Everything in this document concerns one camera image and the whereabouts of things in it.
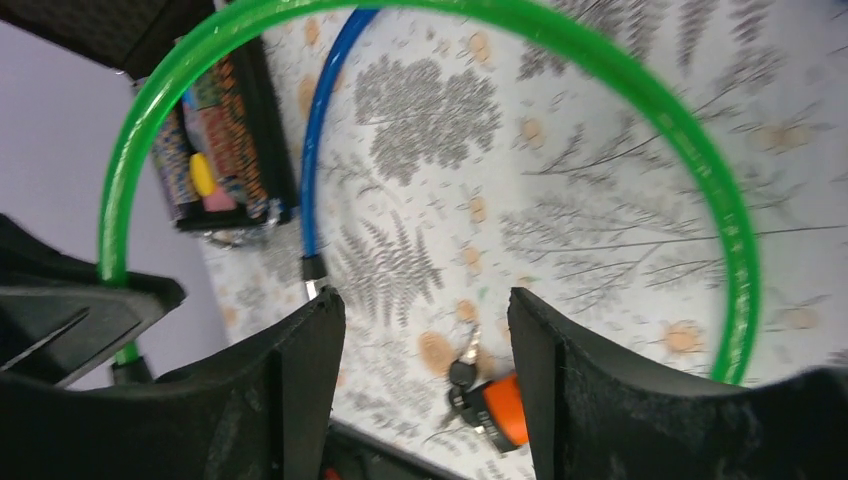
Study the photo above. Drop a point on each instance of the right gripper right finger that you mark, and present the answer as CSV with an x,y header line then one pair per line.
x,y
597,410

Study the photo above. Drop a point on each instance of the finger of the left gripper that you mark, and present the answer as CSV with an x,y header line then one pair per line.
x,y
58,321

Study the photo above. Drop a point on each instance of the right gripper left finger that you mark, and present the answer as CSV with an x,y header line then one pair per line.
x,y
258,409

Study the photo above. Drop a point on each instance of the orange black padlock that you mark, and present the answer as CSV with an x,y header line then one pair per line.
x,y
495,411

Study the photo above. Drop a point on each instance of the green cable lock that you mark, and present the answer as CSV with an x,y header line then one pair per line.
x,y
228,29

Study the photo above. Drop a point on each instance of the black poker chip case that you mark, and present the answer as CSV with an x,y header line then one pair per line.
x,y
221,153

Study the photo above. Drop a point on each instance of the floral table mat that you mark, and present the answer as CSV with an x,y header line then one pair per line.
x,y
458,162

